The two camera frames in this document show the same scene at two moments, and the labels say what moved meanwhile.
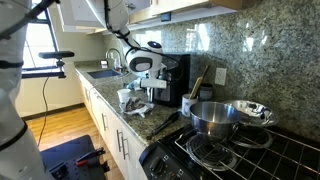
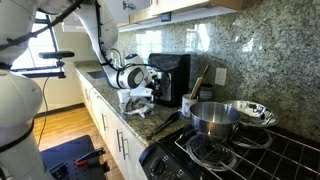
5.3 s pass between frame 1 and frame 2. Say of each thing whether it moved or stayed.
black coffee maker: stayed
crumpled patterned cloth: stayed
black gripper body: moved
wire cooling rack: stayed
